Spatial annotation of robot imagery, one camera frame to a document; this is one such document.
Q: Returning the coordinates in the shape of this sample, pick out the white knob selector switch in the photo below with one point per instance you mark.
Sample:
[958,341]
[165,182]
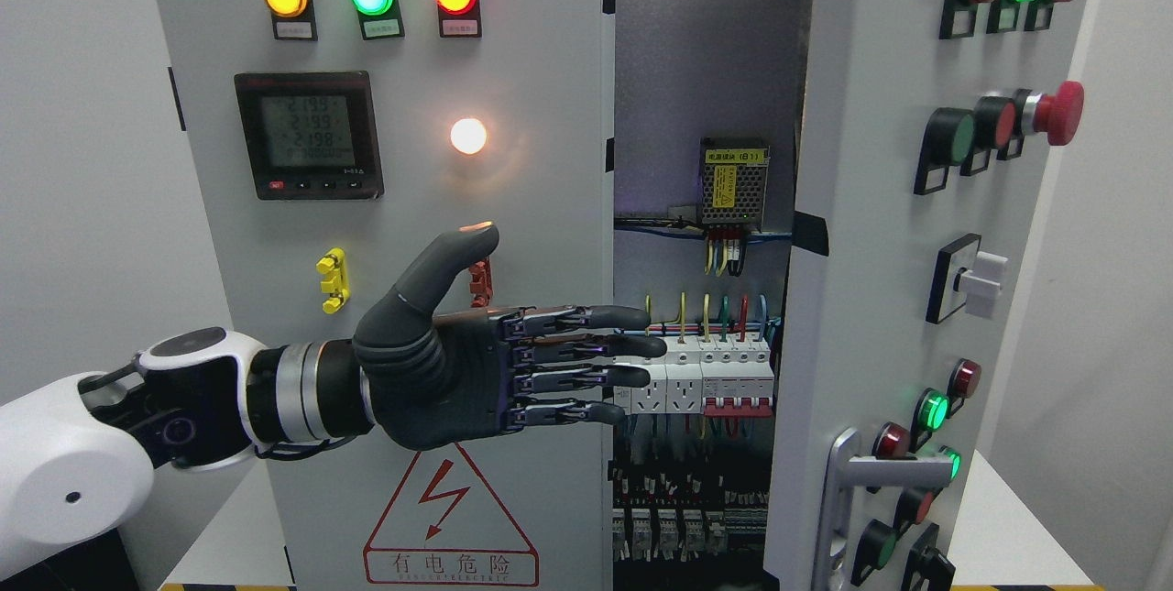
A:
[965,278]

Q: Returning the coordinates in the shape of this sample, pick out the metal mesh power supply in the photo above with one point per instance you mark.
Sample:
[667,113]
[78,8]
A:
[733,180]

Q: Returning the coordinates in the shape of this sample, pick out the red electric hazard sign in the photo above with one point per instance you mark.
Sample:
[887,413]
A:
[446,526]

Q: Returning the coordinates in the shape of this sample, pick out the red test terminal block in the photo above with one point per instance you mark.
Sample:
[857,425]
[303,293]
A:
[481,283]

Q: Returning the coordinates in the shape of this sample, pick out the black digital power meter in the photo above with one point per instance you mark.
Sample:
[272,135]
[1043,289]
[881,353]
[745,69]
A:
[310,135]

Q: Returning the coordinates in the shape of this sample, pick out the white socket modules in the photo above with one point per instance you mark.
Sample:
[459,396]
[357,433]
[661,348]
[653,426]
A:
[675,381]

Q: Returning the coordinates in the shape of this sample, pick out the grey cabinet door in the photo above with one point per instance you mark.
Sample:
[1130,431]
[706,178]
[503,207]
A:
[907,142]
[539,75]

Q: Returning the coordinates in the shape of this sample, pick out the yellow test terminal block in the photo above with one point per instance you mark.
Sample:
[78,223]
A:
[334,281]

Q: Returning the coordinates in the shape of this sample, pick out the red emergency stop button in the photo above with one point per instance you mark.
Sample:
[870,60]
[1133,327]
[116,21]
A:
[1056,115]

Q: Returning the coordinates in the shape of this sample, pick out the white red-lever circuit breaker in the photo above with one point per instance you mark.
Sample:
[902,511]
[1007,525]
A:
[736,378]

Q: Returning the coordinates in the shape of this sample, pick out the dark grey robot left hand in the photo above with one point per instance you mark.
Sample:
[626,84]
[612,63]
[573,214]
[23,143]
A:
[440,379]

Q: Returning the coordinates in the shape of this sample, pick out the silver door handle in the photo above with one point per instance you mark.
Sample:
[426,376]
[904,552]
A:
[841,555]

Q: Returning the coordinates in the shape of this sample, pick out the white glowing indicator lamp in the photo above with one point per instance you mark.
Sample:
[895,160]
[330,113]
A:
[468,135]

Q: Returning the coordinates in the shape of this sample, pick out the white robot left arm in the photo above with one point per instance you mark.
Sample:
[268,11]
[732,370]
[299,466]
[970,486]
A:
[80,455]

